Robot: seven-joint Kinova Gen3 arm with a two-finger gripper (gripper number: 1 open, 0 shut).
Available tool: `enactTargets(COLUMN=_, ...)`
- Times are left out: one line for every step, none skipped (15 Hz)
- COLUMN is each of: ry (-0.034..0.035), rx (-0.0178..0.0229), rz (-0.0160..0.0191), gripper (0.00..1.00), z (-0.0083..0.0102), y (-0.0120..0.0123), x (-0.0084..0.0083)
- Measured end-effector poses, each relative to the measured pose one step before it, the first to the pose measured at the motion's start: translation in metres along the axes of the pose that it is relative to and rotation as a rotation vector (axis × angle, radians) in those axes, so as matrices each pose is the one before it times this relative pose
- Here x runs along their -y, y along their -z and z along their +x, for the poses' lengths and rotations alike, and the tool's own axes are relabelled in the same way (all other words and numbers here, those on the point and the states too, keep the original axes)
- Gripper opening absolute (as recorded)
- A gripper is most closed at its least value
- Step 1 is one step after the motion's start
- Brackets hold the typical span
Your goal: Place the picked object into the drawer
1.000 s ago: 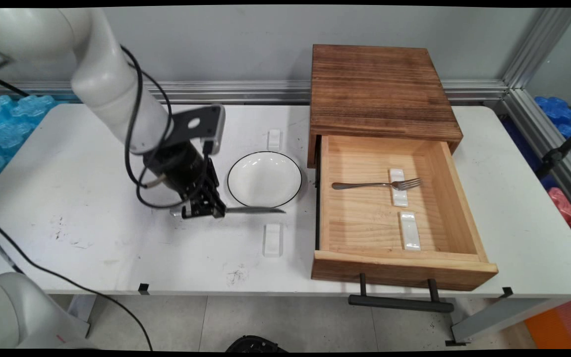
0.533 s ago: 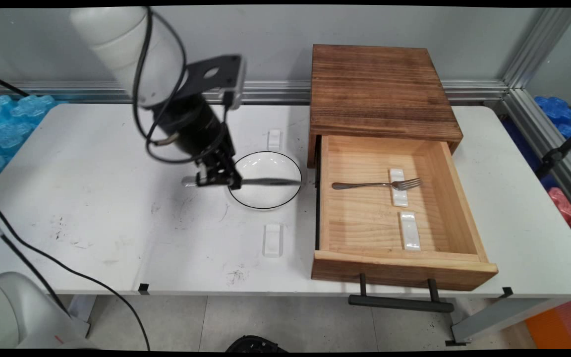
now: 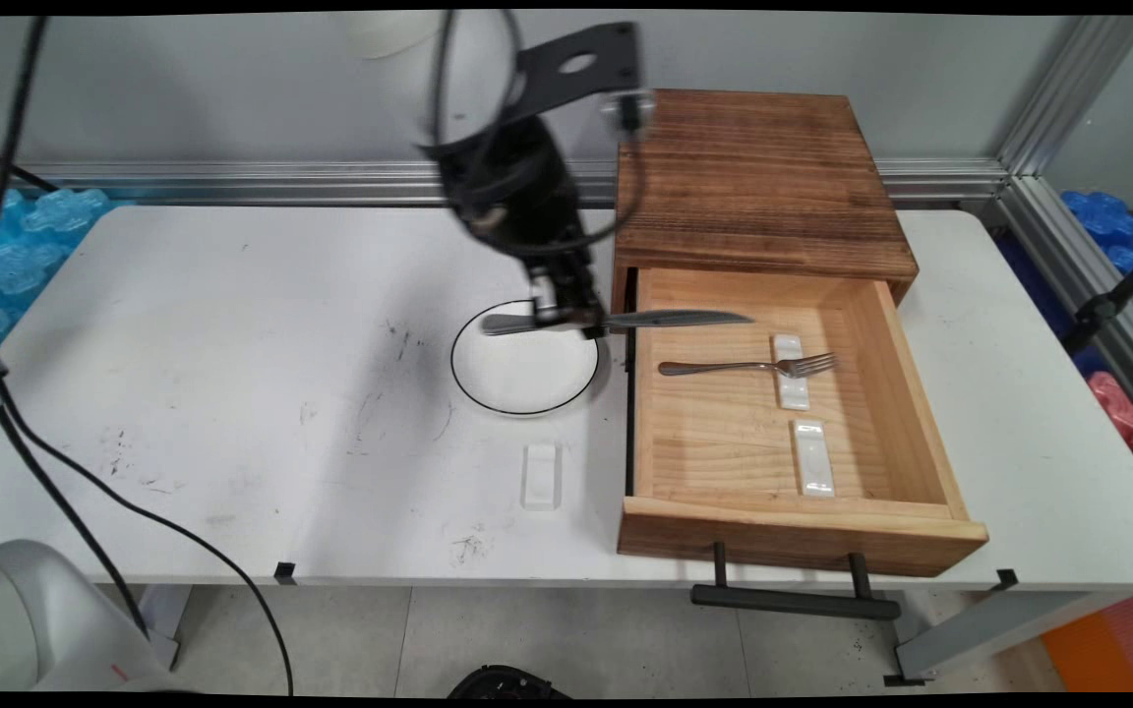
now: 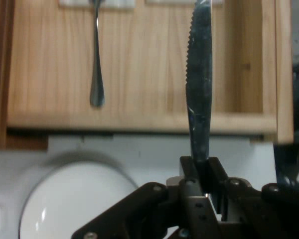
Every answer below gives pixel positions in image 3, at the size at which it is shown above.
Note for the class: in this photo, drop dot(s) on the grey table leg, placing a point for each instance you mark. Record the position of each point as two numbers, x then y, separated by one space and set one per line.
999 629
168 619

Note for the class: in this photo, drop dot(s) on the silver table knife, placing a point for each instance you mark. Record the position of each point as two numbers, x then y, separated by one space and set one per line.
675 319

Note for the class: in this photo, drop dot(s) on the silver fork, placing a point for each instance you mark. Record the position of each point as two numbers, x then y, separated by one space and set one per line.
724 368

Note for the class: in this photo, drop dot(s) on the white plate with black rim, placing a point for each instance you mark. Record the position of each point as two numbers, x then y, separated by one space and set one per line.
524 369

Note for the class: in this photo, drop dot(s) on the light wooden drawer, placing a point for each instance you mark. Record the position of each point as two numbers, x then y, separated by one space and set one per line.
724 442

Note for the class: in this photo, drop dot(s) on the horizontal aluminium frame rail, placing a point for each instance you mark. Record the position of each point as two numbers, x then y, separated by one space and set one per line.
281 182

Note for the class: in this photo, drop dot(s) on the dark wooden cabinet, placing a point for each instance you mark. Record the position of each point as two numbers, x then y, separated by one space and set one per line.
753 187

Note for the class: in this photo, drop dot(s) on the white ceramic cutlery rest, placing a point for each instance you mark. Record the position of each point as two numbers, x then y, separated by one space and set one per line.
791 388
541 477
813 457

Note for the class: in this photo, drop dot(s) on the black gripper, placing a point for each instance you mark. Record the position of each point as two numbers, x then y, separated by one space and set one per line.
517 187

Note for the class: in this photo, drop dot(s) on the aluminium side frame rail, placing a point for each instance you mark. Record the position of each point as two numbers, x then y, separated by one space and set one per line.
1078 256

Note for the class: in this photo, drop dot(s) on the aluminium frame post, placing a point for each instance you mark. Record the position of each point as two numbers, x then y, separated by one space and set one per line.
1068 93

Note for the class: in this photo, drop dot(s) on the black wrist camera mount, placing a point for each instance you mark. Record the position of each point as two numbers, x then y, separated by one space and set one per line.
576 64

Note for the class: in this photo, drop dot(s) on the red plastic object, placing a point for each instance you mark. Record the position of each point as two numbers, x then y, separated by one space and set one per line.
1117 405

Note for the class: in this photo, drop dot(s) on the dark blue padding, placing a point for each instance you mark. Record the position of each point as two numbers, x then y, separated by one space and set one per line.
1107 221

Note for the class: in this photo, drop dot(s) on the light blue bubble wrap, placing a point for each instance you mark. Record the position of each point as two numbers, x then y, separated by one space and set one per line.
45 236

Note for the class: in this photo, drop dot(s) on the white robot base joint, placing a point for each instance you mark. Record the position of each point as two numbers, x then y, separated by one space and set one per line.
35 619

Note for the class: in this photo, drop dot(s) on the orange box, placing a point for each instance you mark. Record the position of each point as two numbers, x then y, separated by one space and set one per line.
1112 644

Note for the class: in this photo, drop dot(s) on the black table edge clip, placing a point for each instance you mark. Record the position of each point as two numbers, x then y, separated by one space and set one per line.
285 573
1007 580

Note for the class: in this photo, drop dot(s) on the black round floor object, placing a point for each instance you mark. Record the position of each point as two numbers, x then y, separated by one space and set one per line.
507 683

